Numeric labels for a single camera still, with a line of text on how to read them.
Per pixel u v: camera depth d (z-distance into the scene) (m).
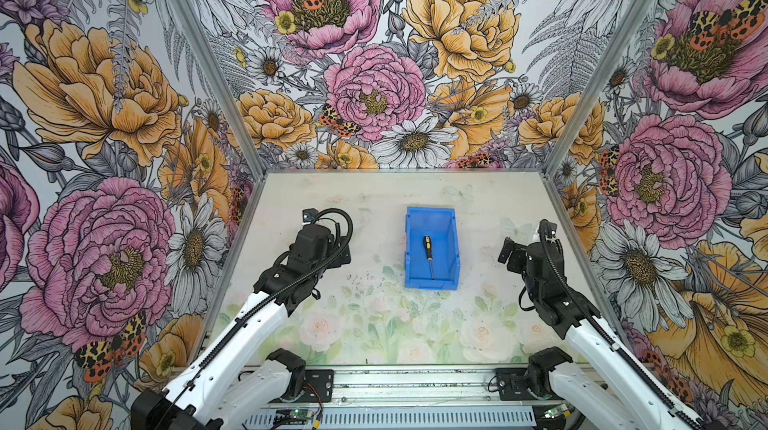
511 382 0.74
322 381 0.75
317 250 0.60
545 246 0.65
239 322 0.47
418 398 0.74
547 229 0.65
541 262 0.59
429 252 0.98
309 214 0.69
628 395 0.44
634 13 0.80
